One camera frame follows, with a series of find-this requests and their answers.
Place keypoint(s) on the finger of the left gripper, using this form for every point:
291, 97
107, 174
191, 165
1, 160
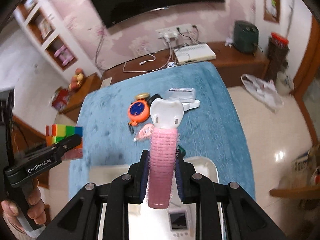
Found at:
67, 143

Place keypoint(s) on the gold round compact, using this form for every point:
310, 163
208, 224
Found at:
142, 96

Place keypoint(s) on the bowl of peaches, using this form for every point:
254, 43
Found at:
77, 80

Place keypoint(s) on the person left hand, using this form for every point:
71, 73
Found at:
35, 212

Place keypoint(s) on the dark green appliance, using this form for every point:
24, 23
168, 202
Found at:
245, 37

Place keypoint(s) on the white electronic monitor device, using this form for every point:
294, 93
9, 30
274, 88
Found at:
175, 222

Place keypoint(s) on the white router box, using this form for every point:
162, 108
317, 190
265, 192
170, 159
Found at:
194, 53

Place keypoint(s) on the wooden tv cabinet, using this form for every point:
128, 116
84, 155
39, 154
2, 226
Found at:
230, 63

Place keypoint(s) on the white plastic bag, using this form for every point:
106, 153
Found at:
263, 91

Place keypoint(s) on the clear lidded plastic box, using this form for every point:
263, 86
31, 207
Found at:
187, 95

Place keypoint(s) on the white bucket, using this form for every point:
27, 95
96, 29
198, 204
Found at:
284, 84

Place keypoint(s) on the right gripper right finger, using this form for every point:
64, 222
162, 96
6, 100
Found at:
195, 188

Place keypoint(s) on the orange blue round tape reel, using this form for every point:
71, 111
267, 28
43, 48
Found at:
138, 112

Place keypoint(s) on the colourful cube puzzle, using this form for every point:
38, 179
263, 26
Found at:
56, 132

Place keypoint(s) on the red patterned gift box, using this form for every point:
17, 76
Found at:
60, 99

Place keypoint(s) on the white tooth shaped holder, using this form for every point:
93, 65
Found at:
168, 114

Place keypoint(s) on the pink oval package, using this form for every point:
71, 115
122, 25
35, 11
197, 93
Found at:
144, 133

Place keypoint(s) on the dark wicker basket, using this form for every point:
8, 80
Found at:
278, 49

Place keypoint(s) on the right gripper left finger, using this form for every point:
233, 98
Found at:
127, 189

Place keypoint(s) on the white wall power strip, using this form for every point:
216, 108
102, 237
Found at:
175, 31

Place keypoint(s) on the pink dumbbells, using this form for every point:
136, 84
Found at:
64, 55

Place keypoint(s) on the green gold small bottle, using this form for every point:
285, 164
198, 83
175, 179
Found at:
182, 151

